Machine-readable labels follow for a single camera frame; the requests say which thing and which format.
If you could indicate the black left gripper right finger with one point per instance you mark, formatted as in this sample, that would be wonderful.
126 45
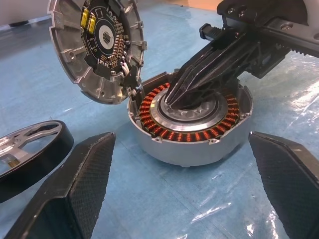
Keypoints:
291 186

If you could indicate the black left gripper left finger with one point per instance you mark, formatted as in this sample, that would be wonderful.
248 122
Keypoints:
74 189

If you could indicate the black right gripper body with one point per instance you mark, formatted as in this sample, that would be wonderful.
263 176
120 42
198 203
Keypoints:
274 17

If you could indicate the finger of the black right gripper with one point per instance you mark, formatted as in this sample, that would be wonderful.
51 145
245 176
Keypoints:
219 49
214 77

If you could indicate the black spoked rotor silver hub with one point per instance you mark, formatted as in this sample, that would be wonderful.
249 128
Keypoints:
63 142

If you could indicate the silver motor housing copper windings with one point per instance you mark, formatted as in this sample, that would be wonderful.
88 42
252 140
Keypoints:
194 152

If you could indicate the brown cardboard sheet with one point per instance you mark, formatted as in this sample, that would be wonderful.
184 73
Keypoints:
202 2

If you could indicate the blue plastic table cover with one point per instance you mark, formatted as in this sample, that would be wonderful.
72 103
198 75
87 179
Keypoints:
154 199

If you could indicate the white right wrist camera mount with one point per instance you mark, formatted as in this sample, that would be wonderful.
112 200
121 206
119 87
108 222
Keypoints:
314 15

